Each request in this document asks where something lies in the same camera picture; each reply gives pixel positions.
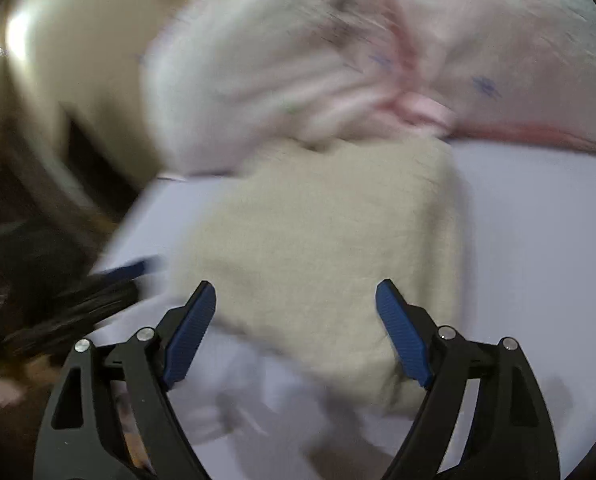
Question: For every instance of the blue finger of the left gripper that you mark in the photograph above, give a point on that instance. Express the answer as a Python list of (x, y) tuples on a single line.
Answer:
[(128, 272)]

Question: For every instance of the white pink left pillow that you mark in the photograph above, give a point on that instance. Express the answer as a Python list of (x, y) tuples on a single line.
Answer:
[(225, 76)]

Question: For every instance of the white pink pillow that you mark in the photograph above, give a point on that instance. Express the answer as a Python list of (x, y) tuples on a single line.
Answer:
[(509, 70), (225, 76)]

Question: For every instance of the white pink right pillow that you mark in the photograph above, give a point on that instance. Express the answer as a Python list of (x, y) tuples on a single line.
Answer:
[(509, 70)]

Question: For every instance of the beige knitted sweater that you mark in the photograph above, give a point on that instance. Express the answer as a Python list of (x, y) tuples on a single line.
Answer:
[(297, 246)]

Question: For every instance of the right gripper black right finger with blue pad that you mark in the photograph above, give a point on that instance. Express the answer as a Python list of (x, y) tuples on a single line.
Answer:
[(483, 415)]

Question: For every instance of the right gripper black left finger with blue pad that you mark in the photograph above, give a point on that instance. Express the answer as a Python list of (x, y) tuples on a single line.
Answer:
[(109, 415)]

